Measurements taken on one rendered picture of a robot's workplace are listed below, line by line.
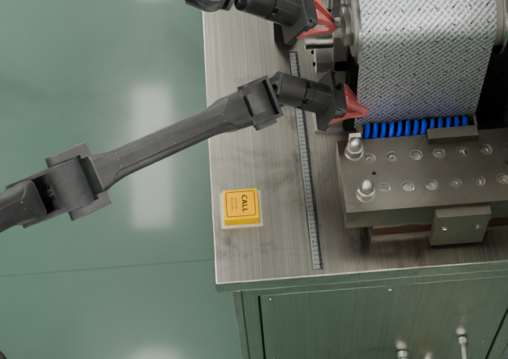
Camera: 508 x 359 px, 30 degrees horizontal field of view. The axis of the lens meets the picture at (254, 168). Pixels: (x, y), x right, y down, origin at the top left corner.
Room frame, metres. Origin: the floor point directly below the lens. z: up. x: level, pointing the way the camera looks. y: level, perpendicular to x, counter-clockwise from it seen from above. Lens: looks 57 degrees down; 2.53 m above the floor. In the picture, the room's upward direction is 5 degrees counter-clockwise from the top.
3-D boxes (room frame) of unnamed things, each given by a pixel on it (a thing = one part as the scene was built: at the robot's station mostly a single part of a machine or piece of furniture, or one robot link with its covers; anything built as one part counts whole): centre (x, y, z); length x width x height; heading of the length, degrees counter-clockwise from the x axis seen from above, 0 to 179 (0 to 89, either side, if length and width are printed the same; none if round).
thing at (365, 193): (0.89, -0.20, 1.05); 0.04 x 0.04 x 0.04
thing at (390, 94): (1.05, -0.32, 1.11); 0.23 x 0.01 x 0.18; 90
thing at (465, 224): (0.84, -0.38, 0.97); 0.10 x 0.03 x 0.11; 90
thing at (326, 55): (1.15, -0.16, 1.05); 0.06 x 0.05 x 0.31; 90
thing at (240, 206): (0.95, 0.03, 0.91); 0.07 x 0.07 x 0.02; 0
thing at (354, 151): (0.98, -0.19, 1.05); 0.04 x 0.04 x 0.04
